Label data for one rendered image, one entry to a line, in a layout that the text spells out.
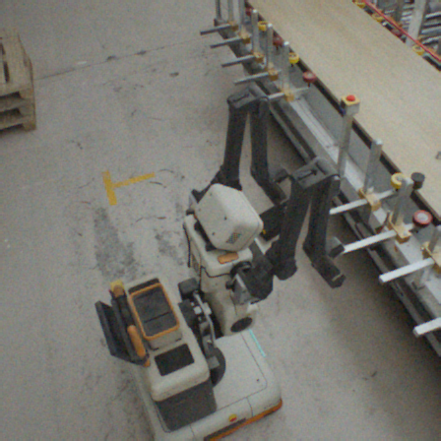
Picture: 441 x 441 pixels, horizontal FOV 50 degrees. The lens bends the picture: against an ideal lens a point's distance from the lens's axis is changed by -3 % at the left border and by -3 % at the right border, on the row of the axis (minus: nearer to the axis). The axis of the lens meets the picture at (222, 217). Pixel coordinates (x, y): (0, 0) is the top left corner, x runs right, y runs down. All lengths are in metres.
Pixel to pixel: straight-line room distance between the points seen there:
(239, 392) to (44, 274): 1.64
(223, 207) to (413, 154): 1.30
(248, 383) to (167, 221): 1.45
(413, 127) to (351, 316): 1.15
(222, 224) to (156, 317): 0.54
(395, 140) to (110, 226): 2.02
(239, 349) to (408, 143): 1.39
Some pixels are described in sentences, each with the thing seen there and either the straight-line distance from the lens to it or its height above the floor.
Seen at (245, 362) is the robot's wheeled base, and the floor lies 0.28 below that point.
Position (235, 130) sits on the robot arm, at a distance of 1.75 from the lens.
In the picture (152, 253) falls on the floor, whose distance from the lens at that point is 3.33.
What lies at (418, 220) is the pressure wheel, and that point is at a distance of 2.33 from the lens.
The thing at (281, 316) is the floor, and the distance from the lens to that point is 2.99.
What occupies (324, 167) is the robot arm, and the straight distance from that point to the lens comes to 1.43.
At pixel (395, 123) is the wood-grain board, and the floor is 0.90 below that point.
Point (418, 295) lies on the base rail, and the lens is 2.34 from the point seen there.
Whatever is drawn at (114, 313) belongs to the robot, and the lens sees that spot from 2.07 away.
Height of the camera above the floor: 2.60
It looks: 49 degrees down
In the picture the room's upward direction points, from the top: 6 degrees counter-clockwise
